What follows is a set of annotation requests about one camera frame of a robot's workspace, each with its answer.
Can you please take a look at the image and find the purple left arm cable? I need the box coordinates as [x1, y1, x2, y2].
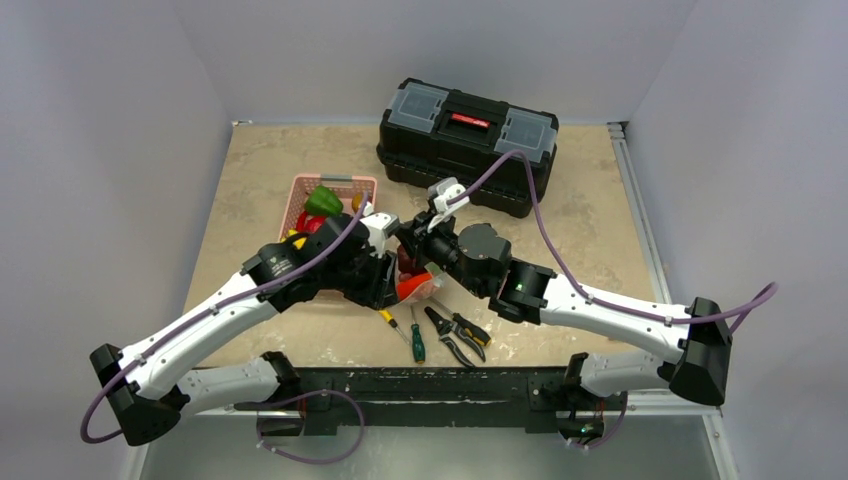
[79, 192, 371, 445]

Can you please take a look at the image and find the clear zip top bag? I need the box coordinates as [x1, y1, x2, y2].
[395, 245, 448, 305]

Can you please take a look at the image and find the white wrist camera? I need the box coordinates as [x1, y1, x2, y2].
[360, 212, 400, 258]
[427, 177, 470, 232]

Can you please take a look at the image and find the yellow handled screwdriver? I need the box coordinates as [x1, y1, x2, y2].
[378, 309, 411, 345]

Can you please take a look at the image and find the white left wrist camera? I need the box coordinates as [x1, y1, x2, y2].
[360, 212, 400, 258]

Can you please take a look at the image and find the black orange screwdriver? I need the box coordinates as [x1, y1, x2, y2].
[430, 297, 492, 347]

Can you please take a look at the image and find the black plastic toolbox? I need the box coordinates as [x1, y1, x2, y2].
[376, 78, 559, 218]

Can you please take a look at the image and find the yellow toy banana upper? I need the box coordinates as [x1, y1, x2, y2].
[280, 229, 308, 250]

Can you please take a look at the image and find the orange toy carrot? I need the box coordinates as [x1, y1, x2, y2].
[396, 273, 440, 305]

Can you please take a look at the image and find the green handled screwdriver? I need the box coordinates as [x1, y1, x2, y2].
[410, 306, 426, 365]

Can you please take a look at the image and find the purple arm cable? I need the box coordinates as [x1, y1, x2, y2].
[447, 149, 779, 335]
[79, 192, 371, 445]

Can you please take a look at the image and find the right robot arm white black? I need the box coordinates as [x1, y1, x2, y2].
[396, 212, 732, 407]

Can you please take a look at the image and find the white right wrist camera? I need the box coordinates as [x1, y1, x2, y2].
[427, 177, 470, 232]

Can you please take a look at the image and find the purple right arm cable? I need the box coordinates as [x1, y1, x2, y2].
[447, 149, 779, 335]

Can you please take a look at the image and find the orange toy fruit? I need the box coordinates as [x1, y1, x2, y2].
[350, 193, 364, 212]

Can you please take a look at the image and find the red toy pomegranate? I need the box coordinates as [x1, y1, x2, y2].
[396, 245, 420, 275]

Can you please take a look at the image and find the green toy bell pepper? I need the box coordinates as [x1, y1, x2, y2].
[303, 185, 344, 217]

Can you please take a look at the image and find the pink plastic basket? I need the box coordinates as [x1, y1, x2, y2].
[278, 173, 378, 241]

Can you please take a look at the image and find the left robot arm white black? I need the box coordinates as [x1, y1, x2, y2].
[80, 212, 399, 446]

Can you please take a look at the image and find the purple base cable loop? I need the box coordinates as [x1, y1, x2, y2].
[255, 388, 370, 466]

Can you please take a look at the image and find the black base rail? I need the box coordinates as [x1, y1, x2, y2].
[254, 365, 627, 442]

